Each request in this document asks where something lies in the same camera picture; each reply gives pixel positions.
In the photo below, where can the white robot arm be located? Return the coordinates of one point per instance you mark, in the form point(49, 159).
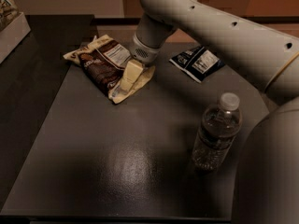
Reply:
point(267, 176)

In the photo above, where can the blue chip bag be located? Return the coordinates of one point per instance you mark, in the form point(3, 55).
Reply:
point(198, 63)

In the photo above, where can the dark side counter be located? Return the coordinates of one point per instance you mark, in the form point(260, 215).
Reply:
point(30, 78)

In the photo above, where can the brown chip bag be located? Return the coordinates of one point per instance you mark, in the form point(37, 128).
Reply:
point(104, 61)

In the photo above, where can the white box with snacks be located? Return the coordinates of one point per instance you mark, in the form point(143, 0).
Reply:
point(14, 27)

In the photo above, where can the clear plastic water bottle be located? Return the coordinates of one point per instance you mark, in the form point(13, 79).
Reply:
point(218, 128)

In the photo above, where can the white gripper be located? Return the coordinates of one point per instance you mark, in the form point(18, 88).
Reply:
point(144, 52)

